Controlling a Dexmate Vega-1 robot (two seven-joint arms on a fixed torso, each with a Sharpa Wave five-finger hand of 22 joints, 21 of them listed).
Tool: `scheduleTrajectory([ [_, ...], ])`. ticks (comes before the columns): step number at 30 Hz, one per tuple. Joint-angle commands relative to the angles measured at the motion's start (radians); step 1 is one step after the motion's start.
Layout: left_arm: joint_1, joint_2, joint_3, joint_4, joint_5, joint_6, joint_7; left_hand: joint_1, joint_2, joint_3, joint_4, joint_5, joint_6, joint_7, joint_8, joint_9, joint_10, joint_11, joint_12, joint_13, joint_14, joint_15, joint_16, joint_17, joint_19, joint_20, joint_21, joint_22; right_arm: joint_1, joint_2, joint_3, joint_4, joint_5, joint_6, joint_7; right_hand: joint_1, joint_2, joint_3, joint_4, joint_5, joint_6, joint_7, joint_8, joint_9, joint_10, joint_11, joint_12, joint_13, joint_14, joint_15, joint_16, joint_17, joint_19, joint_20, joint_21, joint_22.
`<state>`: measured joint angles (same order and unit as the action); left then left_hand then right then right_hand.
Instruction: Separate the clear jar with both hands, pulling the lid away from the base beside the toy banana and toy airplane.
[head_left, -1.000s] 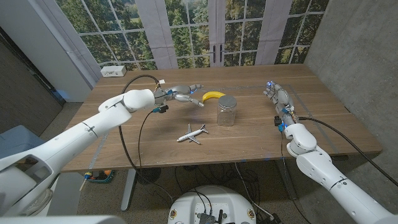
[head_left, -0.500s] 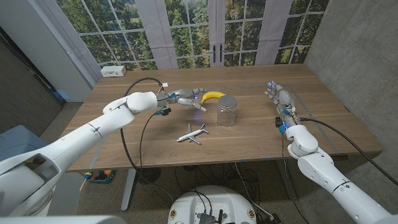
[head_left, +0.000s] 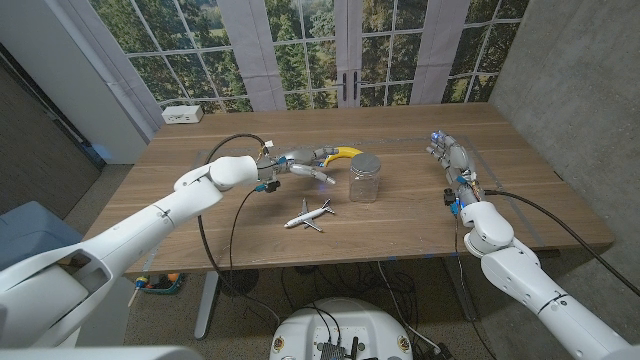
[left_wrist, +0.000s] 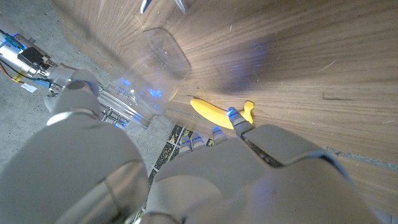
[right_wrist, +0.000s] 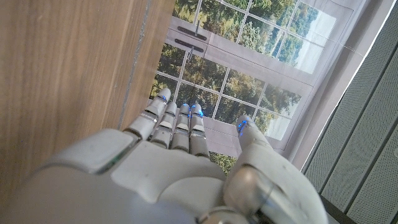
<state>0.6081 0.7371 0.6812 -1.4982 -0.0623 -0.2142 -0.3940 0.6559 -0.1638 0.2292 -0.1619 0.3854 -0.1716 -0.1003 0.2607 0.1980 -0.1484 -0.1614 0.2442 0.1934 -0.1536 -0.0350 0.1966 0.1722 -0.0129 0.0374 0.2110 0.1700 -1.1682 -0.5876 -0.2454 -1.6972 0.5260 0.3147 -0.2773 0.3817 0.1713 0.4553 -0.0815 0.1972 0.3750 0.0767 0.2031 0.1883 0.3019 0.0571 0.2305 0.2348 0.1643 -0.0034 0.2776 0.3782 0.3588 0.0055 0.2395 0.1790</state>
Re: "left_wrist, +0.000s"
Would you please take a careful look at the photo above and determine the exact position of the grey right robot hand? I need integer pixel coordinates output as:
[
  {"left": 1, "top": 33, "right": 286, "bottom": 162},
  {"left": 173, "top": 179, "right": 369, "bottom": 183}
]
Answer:
[{"left": 0, "top": 29, "right": 79, "bottom": 95}]

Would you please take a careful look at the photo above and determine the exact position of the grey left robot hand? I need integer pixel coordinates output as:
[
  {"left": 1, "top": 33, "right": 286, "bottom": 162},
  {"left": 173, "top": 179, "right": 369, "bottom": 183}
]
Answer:
[{"left": 0, "top": 70, "right": 385, "bottom": 224}]

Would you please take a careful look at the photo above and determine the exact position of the clear jar base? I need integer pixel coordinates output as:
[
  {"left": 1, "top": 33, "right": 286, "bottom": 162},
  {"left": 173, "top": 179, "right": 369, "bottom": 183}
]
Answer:
[{"left": 99, "top": 27, "right": 192, "bottom": 125}]

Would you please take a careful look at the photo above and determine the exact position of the yellow toy banana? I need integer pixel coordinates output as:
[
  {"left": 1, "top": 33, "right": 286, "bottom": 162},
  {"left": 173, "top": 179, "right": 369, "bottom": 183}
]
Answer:
[{"left": 190, "top": 98, "right": 255, "bottom": 130}]

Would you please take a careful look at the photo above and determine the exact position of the printed window backdrop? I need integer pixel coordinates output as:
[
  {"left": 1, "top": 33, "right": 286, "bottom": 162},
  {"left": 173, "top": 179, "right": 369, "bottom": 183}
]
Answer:
[{"left": 133, "top": 124, "right": 216, "bottom": 224}]

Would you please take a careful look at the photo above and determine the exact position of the white wire label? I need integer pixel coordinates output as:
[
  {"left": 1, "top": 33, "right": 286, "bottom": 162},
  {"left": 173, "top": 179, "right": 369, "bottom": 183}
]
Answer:
[{"left": 20, "top": 83, "right": 39, "bottom": 93}]

